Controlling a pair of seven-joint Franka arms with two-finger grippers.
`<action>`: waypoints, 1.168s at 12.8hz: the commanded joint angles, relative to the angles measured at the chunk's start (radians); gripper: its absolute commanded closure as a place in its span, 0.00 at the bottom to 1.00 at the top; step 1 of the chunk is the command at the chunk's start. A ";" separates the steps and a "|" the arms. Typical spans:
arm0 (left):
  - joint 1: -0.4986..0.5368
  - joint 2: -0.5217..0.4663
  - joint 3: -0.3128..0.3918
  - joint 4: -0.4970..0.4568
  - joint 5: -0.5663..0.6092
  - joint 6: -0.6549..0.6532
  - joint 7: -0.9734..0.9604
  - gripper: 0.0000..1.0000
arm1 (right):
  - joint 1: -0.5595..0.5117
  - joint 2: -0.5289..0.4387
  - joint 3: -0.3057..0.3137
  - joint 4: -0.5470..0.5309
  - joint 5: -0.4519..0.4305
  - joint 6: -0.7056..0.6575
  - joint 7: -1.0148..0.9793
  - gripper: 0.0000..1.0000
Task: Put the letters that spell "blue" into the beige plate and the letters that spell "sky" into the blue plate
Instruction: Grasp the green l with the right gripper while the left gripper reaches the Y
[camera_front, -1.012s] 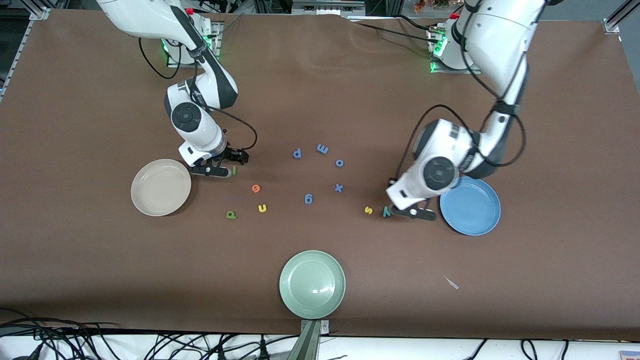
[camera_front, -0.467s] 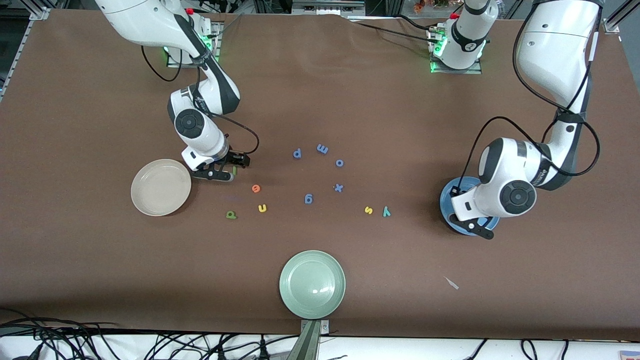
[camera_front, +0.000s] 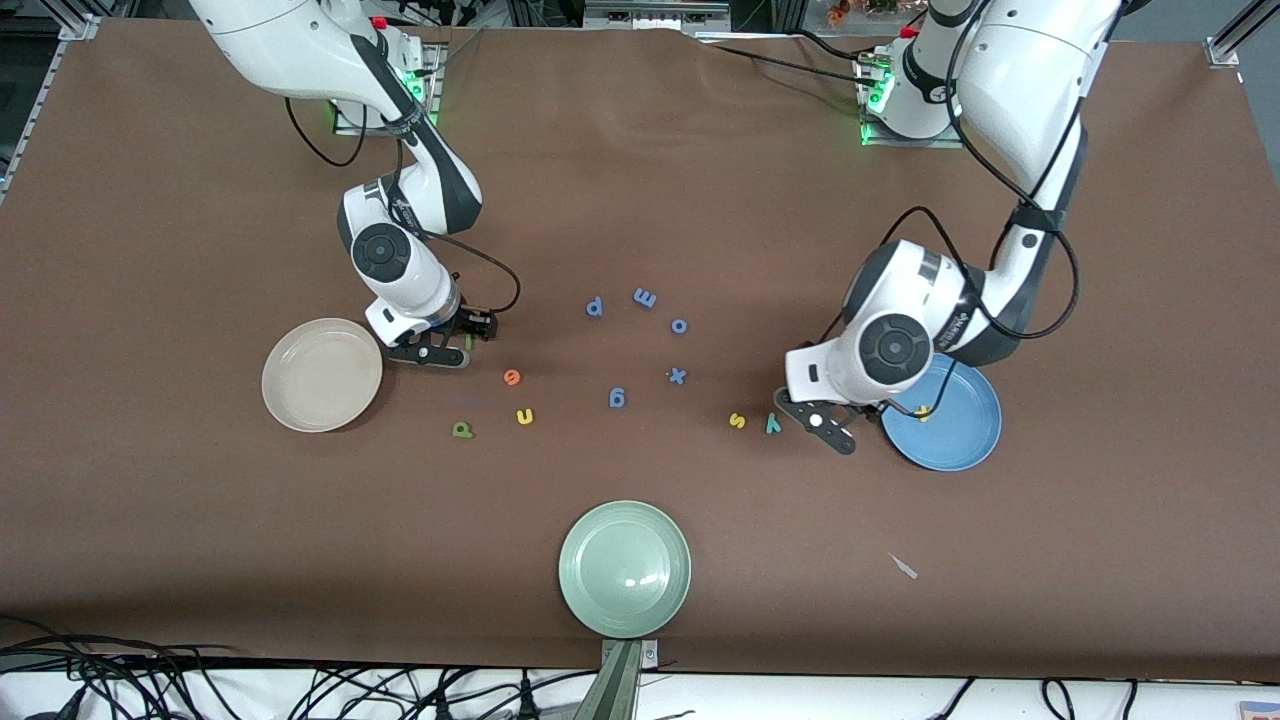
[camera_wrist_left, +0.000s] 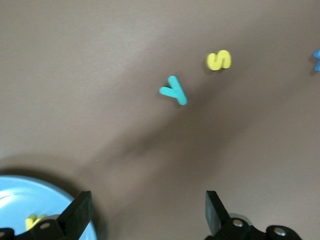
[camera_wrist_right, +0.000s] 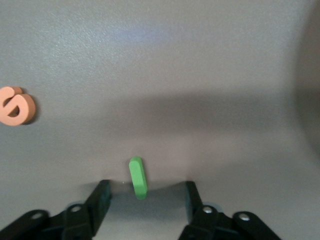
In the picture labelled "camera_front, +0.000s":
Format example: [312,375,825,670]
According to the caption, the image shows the green round plate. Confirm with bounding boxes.
[558,500,693,639]

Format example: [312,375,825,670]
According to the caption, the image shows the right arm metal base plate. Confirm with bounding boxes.
[333,45,443,137]

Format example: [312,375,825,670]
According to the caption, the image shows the brown table cover sheet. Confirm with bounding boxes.
[0,18,1280,686]

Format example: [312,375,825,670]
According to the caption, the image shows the beige round plate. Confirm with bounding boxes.
[261,318,384,434]

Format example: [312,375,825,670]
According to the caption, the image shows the grey metal camera mount post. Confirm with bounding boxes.
[570,638,661,720]

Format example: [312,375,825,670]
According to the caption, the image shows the aluminium frame profile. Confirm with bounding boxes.
[0,15,101,206]
[1205,0,1280,69]

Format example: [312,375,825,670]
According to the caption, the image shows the blue round plate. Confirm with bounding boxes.
[880,355,1003,473]

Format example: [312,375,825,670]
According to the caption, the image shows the black base power cable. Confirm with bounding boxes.
[690,30,881,86]

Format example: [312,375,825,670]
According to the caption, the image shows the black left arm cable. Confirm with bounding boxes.
[820,0,1081,346]

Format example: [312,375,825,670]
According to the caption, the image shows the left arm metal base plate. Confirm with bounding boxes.
[860,60,966,149]

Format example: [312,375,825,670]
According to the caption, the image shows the tangled black floor cables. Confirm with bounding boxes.
[0,615,601,720]

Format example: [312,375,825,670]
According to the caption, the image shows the grey metal box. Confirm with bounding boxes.
[583,0,731,31]

